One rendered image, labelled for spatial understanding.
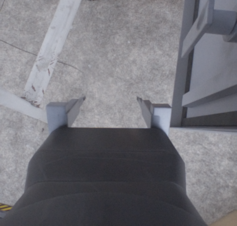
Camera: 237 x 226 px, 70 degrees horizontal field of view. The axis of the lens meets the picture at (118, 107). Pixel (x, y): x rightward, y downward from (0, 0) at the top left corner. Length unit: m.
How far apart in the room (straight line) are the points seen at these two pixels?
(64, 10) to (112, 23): 0.31
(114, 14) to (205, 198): 1.09
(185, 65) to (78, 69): 0.79
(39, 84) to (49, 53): 0.14
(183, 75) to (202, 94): 0.11
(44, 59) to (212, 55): 0.70
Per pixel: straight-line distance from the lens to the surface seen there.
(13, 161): 1.14
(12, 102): 0.72
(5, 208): 0.82
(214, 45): 0.21
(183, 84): 0.27
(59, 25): 0.85
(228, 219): 1.07
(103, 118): 0.92
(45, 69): 0.80
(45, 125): 1.01
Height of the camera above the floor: 0.91
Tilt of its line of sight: 82 degrees down
